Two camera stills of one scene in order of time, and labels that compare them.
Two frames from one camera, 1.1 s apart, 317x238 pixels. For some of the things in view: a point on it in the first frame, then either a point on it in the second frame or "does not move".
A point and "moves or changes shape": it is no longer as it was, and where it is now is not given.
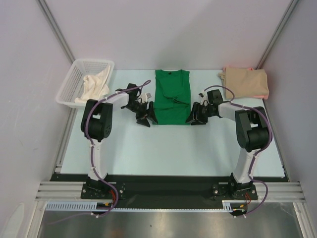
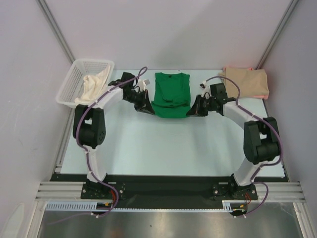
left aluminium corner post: [56, 27] does not move
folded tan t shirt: [245, 82] does not move
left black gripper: [140, 119] to [145, 102]
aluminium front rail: [290, 191] does not move
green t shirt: [172, 101] moves or changes shape
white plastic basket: [72, 87] does not move
